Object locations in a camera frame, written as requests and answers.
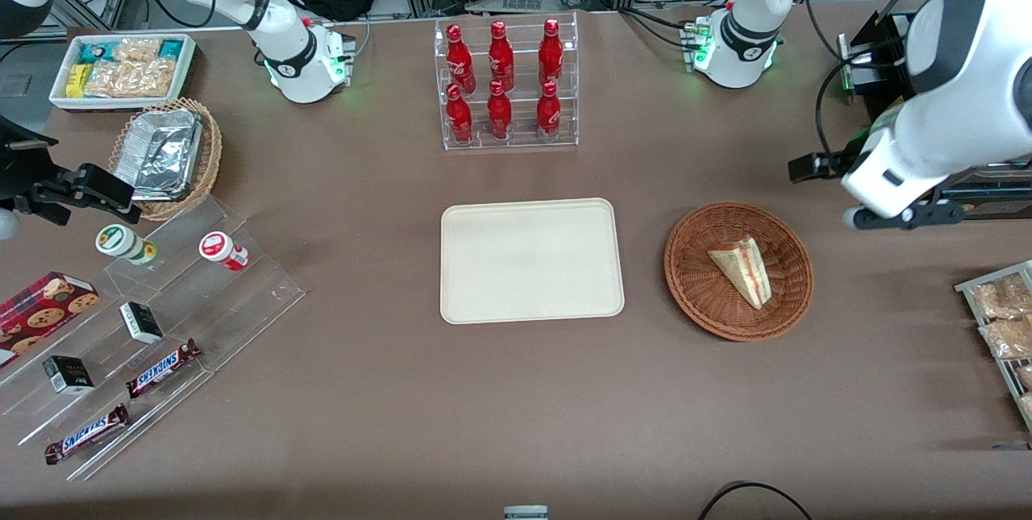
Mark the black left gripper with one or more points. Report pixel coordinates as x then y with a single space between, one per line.
848 157

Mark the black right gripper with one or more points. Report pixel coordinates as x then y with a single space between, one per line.
18 168

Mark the triangular sandwich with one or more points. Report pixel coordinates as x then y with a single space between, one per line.
746 270

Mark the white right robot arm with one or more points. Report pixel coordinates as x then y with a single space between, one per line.
282 60

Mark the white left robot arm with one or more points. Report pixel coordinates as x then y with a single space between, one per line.
951 101

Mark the light wicker basket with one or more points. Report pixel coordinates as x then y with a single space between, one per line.
211 157

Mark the brown wicker basket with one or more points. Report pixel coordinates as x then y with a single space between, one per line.
701 294

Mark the beige rectangular tray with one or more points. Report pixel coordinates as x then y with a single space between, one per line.
532 262

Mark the green lid cup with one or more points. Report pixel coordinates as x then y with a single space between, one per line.
121 243

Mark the stack of foil trays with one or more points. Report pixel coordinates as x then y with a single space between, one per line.
157 153

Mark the white plastic snack bin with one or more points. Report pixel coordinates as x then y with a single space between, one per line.
60 97

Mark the yellow snack packet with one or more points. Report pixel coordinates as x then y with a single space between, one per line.
76 81

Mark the black wrist connector block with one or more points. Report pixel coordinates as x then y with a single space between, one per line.
816 167

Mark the clear bag of crackers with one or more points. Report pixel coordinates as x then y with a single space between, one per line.
133 79
137 51

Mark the clear bag of fried snacks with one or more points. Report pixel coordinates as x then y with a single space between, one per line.
1025 376
1027 405
1004 298
1009 337

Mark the teal snack packet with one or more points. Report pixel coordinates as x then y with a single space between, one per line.
172 48
93 52

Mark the black hot food display case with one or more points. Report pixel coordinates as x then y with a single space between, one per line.
887 81

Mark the red lid cup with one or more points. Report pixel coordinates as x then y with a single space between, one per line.
219 249

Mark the red cookie box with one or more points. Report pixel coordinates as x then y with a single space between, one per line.
44 314

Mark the small black box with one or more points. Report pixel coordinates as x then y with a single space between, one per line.
141 323
68 376

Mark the clear acrylic stepped stand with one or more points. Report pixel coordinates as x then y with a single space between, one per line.
234 302

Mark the snickers bar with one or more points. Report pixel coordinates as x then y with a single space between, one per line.
161 369
87 434

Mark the red cola bottle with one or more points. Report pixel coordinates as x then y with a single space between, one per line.
501 56
459 117
551 52
460 60
499 113
548 113

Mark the clear acrylic bottle rack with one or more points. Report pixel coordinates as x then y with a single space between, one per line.
520 141

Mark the grey device at table edge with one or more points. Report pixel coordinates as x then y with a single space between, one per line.
526 513

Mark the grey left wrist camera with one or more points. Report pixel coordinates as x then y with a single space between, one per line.
850 219

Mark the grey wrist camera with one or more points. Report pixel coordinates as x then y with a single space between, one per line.
850 219
7 224

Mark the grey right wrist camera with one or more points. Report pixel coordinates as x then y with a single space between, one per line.
7 224

